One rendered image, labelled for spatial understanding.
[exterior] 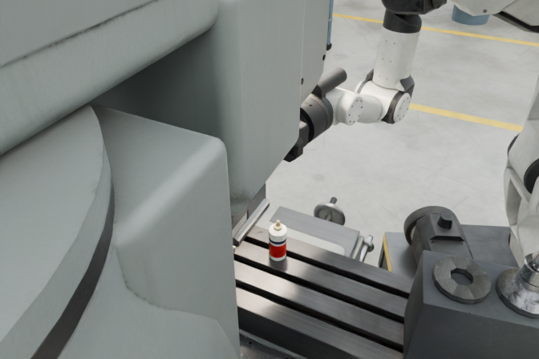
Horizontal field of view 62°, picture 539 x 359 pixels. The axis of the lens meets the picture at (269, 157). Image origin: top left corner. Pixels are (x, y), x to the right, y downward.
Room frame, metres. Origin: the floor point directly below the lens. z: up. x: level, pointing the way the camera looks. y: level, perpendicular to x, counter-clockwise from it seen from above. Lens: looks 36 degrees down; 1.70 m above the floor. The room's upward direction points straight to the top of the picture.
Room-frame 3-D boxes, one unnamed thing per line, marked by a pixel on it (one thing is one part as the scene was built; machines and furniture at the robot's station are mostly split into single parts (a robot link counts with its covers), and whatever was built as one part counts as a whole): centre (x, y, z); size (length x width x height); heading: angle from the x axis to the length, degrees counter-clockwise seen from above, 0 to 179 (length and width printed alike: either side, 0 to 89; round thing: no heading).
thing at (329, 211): (1.12, -0.20, 0.60); 0.16 x 0.12 x 0.12; 155
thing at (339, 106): (0.82, -0.12, 1.24); 0.11 x 0.11 x 0.11; 50
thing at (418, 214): (1.20, -0.61, 0.50); 0.20 x 0.05 x 0.20; 86
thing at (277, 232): (0.71, -0.02, 0.96); 0.04 x 0.04 x 0.11
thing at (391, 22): (1.07, -0.33, 1.39); 0.12 x 0.09 x 0.14; 141
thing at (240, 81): (0.50, 0.10, 1.47); 0.24 x 0.19 x 0.26; 65
